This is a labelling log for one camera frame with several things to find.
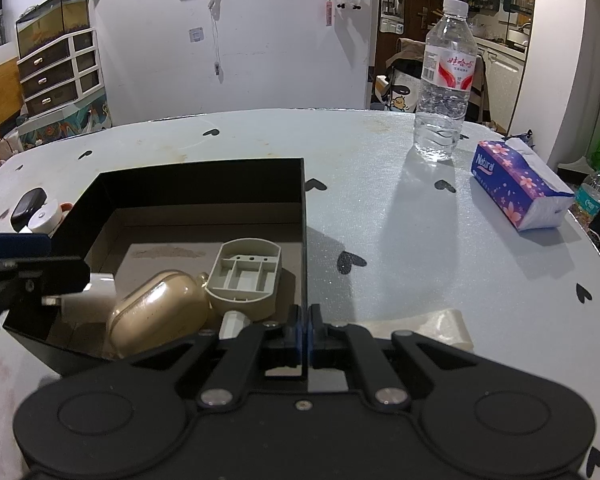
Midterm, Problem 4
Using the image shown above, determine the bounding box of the beige plastic brush holder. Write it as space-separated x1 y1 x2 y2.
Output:
206 237 282 339

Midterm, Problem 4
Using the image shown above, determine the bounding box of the beige earbuds case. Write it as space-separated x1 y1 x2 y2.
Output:
106 270 210 358

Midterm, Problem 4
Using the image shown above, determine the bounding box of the black cardboard box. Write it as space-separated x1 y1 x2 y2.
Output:
4 158 306 376

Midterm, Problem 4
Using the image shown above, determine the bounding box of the white wall charger plug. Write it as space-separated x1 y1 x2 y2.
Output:
42 273 117 324

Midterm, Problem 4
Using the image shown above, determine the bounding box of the black earbuds case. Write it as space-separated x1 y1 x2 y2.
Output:
9 188 47 232

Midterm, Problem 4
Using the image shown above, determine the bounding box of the white round tape measure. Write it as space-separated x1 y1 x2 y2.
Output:
26 200 64 235

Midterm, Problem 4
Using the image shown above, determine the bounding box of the painted colourful cabinet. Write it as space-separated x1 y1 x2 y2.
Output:
18 93 112 151

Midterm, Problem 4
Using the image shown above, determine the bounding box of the white drawer cabinet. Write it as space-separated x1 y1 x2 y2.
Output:
17 28 104 117

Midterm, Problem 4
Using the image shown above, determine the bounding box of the glass fish tank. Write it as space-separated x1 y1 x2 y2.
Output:
15 0 90 58

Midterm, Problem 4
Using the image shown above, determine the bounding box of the purple tissue pack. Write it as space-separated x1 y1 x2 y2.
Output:
471 138 574 232

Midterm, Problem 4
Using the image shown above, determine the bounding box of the white cartoon tote bag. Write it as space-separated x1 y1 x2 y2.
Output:
374 70 420 113

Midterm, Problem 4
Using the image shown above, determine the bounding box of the small green label bottle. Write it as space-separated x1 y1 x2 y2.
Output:
571 170 600 226

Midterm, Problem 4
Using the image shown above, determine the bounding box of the clear plastic water bottle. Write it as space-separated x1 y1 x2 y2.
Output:
414 0 478 162

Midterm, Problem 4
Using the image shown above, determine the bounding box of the hanging white cable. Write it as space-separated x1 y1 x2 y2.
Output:
206 0 226 82

